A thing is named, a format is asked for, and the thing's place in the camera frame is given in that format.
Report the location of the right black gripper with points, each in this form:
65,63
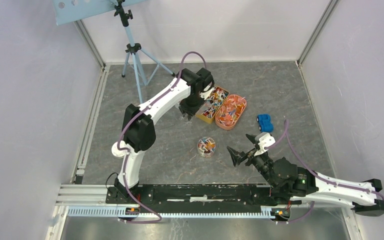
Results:
237,157

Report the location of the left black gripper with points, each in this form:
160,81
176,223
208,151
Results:
190,111

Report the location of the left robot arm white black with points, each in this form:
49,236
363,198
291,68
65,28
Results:
138,133

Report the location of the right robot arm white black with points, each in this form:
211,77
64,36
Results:
290,183

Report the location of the yellow tin of lollipops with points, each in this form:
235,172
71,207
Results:
212,103

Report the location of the blue toy brick car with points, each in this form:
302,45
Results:
265,123

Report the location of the pink tin of lollipops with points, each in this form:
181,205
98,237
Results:
230,112

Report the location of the light blue tripod stand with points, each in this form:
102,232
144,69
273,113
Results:
133,48

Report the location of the light blue perforated plate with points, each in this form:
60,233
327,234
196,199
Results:
67,11

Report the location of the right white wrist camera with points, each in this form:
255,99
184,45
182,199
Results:
263,141

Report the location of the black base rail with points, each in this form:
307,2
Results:
198,198

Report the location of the white toothed cable duct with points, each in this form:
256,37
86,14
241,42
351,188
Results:
133,212

